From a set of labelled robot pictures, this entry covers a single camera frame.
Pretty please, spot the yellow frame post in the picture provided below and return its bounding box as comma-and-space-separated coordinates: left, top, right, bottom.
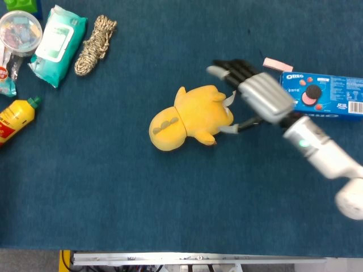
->
59, 249, 72, 272

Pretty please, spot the green wet wipes pack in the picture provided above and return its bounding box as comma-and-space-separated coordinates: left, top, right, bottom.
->
27, 5, 88, 88

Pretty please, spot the blue Oreo cookie box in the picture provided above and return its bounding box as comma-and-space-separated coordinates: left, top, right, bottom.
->
280, 71, 363, 122

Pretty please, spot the small pink eraser block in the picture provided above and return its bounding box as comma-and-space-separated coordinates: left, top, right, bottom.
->
262, 57, 294, 73

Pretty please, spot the blue table cloth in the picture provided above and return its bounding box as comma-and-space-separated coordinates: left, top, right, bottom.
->
0, 0, 363, 251

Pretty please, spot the aluminium frame rail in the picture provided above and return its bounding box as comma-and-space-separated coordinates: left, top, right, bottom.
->
70, 250, 327, 267

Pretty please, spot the green toy building block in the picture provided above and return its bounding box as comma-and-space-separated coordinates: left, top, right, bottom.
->
6, 0, 36, 12

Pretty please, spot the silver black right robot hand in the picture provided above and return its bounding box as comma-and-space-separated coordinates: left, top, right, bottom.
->
206, 58, 296, 134

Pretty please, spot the yellow plush toy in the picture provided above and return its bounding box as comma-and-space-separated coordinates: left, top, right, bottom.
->
149, 84, 236, 152

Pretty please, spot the yellow bottle with green cap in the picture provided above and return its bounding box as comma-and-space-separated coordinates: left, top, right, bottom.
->
0, 96, 43, 148

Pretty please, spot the white and red snack packet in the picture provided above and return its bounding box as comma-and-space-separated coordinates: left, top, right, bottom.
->
0, 45, 12, 83

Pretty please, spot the green snack packet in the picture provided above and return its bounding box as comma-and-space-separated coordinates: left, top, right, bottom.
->
0, 76, 17, 98

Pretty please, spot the silver black foil packet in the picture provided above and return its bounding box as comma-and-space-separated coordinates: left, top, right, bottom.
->
8, 55, 24, 80

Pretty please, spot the beige braided rope bundle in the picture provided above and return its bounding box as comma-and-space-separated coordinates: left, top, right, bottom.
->
74, 15, 118, 77

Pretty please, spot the clear round plastic tub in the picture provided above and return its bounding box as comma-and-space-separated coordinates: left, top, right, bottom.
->
0, 10, 44, 58

